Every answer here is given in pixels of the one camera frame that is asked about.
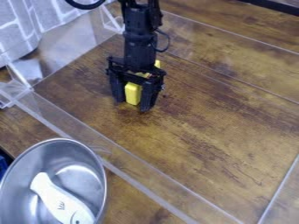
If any clear acrylic barrier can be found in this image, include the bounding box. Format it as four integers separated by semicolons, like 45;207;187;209
0;0;299;224

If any yellow butter block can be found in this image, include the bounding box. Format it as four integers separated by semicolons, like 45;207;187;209
125;59;161;106

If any white wooden fish toy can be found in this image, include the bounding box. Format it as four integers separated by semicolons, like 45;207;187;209
30;172;96;224

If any black cable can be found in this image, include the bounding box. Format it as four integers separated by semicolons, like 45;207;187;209
64;0;172;53

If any grey brick pattern cloth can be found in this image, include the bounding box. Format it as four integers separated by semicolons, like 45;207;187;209
0;0;109;68

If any blue object at edge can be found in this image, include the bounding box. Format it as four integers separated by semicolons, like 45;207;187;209
0;156;8;179

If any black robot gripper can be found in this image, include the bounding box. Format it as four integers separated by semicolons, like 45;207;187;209
106;31;165;112

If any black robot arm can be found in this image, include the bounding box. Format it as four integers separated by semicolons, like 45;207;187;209
106;0;166;112

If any silver metal bowl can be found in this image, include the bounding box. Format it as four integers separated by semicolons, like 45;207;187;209
0;138;108;224

